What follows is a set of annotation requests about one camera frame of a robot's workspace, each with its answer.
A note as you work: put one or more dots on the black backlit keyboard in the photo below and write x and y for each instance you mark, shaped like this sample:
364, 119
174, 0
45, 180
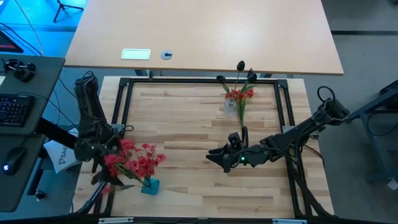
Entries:
14, 109

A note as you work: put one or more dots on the black side desk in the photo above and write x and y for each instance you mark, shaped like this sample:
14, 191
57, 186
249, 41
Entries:
37, 81

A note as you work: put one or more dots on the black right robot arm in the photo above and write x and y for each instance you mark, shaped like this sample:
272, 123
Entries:
298, 133

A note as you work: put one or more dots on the black computer mouse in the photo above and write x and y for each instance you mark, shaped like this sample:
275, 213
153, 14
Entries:
14, 160

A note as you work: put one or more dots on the white printed paper sheet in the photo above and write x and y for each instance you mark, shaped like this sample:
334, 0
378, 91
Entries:
62, 155

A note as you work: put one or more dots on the black tripod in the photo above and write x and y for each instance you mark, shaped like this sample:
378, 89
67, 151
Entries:
63, 6

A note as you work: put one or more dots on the large red flower bunch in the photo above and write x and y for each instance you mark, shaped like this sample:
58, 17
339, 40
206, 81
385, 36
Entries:
143, 161

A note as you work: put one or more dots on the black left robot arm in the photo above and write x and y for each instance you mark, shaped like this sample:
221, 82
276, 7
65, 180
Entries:
90, 118

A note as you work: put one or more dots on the black aluminium table frame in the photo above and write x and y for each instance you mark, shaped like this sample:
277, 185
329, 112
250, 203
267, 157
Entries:
202, 80

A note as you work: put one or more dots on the black tulip light green stem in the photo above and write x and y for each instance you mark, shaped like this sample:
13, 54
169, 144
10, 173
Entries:
240, 66

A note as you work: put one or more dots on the silver table bracket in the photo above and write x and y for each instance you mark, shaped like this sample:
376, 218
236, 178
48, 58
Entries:
115, 220
289, 221

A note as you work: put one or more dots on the white rectangular desk plate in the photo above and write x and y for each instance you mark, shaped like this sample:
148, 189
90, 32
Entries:
136, 54

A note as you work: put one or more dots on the dark grey metal stand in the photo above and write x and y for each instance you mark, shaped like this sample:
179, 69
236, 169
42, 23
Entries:
373, 124

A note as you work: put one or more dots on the clear ribbed glass vase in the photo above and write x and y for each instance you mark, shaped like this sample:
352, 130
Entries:
230, 109

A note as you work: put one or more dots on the black clamp mount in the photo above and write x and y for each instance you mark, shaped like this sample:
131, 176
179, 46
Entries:
20, 70

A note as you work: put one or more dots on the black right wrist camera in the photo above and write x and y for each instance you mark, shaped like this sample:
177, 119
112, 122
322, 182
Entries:
235, 140

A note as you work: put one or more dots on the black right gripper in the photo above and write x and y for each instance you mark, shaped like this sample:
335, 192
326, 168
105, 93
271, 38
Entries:
241, 157

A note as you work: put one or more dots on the blue glass vase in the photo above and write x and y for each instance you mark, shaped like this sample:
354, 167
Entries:
150, 186

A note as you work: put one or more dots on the light wooden desk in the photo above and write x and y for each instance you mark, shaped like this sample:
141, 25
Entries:
202, 31

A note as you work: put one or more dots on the small red flower bunch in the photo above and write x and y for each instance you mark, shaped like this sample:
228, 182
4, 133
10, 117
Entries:
241, 107

